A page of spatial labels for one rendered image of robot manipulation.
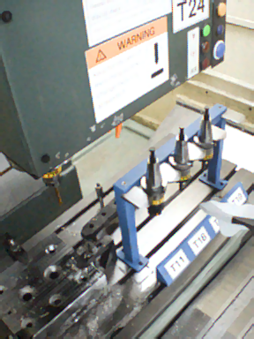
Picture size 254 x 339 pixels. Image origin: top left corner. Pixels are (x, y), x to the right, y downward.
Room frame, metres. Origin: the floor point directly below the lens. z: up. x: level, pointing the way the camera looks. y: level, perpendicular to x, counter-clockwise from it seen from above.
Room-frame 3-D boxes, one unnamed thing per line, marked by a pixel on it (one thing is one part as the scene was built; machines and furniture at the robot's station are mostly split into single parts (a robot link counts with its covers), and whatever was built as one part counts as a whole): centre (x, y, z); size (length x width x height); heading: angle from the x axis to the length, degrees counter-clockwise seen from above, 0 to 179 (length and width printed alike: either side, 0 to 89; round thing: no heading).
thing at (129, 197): (0.59, -0.03, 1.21); 0.07 x 0.05 x 0.01; 41
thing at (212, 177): (0.93, -0.32, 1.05); 0.10 x 0.05 x 0.30; 41
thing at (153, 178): (0.63, -0.07, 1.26); 0.04 x 0.04 x 0.07
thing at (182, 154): (0.70, -0.15, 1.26); 0.04 x 0.04 x 0.07
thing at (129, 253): (0.64, 0.01, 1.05); 0.10 x 0.05 x 0.30; 41
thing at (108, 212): (0.80, 0.06, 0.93); 0.26 x 0.05 x 0.06; 136
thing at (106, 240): (0.61, 0.11, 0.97); 0.13 x 0.03 x 0.15; 131
